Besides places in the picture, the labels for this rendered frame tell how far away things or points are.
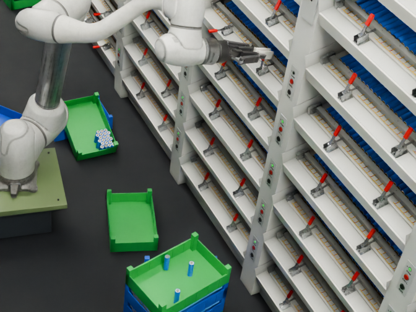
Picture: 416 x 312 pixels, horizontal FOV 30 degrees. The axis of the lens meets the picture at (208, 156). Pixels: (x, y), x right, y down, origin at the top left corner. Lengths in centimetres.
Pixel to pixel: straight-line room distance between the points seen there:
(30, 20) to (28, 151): 61
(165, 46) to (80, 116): 145
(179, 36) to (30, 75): 190
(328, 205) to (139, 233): 108
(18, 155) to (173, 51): 94
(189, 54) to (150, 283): 79
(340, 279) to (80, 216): 130
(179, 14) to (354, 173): 73
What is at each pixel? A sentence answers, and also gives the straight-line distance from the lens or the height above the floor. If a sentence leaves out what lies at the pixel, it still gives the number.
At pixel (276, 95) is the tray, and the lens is 268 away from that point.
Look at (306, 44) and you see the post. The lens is 245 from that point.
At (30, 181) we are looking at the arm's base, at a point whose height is 25.
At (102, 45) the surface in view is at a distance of 424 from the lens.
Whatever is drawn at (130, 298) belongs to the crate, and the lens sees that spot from 272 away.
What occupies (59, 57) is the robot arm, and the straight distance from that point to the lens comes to 302.
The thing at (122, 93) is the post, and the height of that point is 3.
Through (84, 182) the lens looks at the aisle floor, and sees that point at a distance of 361.
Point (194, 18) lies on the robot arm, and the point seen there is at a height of 121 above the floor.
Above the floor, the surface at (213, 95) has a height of 57.
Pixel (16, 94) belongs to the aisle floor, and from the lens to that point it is 413.
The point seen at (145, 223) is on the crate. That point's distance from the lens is 344.
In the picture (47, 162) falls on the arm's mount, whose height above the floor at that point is 23.
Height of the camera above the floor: 249
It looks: 41 degrees down
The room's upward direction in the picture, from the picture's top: 9 degrees clockwise
